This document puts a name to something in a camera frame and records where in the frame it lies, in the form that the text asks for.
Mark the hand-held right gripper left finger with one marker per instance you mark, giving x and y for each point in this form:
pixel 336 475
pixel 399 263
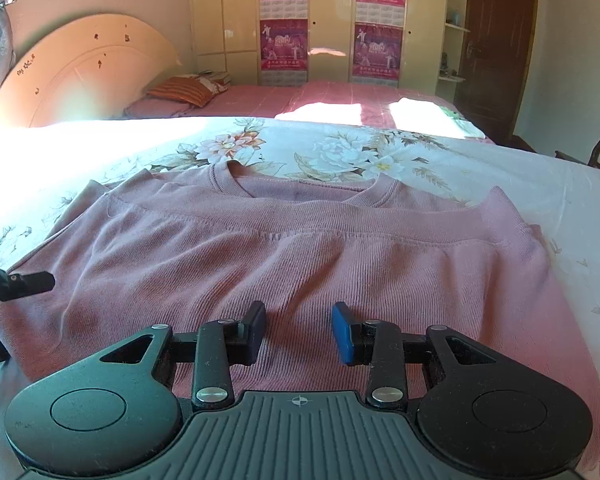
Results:
pixel 253 331

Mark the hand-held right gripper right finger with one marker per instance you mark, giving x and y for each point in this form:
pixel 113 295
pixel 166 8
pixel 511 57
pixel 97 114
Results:
pixel 342 334

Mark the pink knit sweater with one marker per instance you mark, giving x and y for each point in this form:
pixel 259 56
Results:
pixel 300 260

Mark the cream wooden headboard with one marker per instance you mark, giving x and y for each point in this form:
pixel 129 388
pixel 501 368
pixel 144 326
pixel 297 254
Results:
pixel 90 70

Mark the pink bed sheet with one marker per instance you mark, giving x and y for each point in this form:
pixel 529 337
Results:
pixel 320 97

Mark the white folded cloth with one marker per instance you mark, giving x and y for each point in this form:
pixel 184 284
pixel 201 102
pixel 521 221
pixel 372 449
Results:
pixel 460 122

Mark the striped pillow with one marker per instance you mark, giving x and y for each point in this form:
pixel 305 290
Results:
pixel 182 91

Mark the floral blanket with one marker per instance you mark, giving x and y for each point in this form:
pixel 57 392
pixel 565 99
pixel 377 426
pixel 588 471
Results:
pixel 555 200

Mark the patterned pillow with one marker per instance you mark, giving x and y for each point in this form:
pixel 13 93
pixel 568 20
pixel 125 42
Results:
pixel 216 79

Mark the cream wardrobe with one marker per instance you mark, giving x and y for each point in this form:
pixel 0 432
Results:
pixel 330 20

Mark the cream corner shelves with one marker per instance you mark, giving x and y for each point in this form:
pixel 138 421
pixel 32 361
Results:
pixel 455 25

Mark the brown wooden door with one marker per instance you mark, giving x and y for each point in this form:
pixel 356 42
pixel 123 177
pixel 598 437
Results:
pixel 500 45

